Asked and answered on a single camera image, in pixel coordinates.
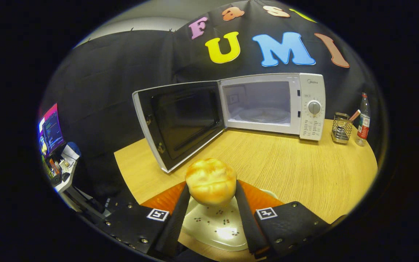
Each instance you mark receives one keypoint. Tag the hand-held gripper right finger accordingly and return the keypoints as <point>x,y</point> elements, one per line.
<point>247,225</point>

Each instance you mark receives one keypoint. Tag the white microwave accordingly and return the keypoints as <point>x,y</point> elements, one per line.
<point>313,123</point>

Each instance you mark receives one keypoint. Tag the glass microwave turntable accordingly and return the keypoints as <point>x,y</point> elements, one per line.
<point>264,115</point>

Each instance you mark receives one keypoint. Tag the clear plastic water bottle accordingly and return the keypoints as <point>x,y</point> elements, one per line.
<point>363,125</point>

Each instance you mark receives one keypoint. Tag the red striped straw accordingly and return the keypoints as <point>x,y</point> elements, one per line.
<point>355,115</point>

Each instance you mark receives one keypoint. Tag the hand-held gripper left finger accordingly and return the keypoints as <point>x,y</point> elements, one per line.
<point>173,225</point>

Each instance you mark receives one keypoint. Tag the white cherry print plate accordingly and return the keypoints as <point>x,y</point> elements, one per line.
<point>216,229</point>

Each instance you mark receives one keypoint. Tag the cluttered white desk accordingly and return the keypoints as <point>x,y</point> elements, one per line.
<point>66,171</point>

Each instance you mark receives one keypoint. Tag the computer monitor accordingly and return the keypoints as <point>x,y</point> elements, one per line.
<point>51,131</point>

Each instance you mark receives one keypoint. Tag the golden bread bun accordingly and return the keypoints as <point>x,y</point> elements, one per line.
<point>211,180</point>

